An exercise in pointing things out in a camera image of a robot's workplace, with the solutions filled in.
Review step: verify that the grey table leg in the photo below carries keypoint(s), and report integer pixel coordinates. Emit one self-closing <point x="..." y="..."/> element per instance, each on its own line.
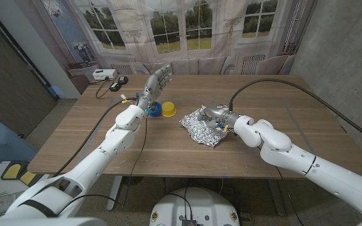
<point x="115" y="191"/>
<point x="276" y="197"/>

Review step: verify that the aluminum foil sheet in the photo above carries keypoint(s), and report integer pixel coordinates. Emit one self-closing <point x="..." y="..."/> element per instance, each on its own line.
<point x="201" y="133"/>

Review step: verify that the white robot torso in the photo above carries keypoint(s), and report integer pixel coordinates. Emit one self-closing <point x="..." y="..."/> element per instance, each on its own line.
<point x="196" y="207"/>

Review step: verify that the yellow and black floor object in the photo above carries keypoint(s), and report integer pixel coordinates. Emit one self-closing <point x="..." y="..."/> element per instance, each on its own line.
<point x="13" y="171"/>

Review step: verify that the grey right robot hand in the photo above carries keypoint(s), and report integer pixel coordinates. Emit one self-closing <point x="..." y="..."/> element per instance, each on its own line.
<point x="223" y="114"/>

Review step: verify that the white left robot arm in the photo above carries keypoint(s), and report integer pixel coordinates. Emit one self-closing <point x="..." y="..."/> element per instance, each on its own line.
<point x="96" y="160"/>

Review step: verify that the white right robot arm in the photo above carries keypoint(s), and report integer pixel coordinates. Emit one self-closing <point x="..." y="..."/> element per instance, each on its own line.
<point x="294" y="157"/>

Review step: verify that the black power adapter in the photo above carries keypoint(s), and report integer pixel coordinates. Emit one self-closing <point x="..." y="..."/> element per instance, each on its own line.
<point x="115" y="87"/>
<point x="123" y="80"/>

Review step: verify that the white power box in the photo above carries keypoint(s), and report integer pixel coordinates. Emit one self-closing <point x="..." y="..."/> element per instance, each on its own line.
<point x="104" y="74"/>

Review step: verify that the blue upholstered seat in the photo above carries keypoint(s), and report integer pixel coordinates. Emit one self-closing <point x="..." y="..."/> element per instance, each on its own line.
<point x="2" y="144"/>

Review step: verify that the yellow plastic cup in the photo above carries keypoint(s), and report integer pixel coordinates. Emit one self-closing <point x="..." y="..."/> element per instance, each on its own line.
<point x="168" y="110"/>

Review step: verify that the blue plastic cup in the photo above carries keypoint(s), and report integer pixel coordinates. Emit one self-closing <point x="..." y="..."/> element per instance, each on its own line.
<point x="156" y="110"/>

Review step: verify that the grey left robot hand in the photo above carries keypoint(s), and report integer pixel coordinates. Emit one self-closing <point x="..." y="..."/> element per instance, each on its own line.
<point x="156" y="84"/>

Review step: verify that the printed window backdrop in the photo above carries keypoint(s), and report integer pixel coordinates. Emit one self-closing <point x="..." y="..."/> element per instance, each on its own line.
<point x="181" y="31"/>

